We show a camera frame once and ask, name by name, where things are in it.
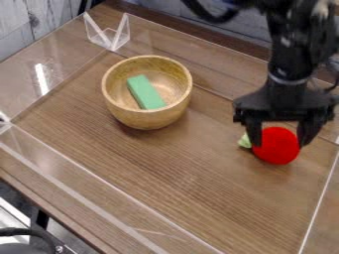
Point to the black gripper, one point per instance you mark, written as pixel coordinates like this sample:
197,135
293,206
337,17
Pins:
286,100

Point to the red plush fruit green stem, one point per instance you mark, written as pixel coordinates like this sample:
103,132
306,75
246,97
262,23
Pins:
279,148

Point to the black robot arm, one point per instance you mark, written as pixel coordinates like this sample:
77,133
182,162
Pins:
305,42

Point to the green rectangular block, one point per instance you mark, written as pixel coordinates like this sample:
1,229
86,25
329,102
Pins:
145,92

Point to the wooden bowl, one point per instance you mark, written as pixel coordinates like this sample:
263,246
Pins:
173,81

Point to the clear acrylic corner bracket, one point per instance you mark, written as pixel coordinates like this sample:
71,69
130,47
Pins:
109,38

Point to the clear acrylic tray wall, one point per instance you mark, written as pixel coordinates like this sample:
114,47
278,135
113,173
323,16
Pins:
110,219

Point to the black metal table frame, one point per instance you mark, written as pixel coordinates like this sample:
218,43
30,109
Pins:
67,243

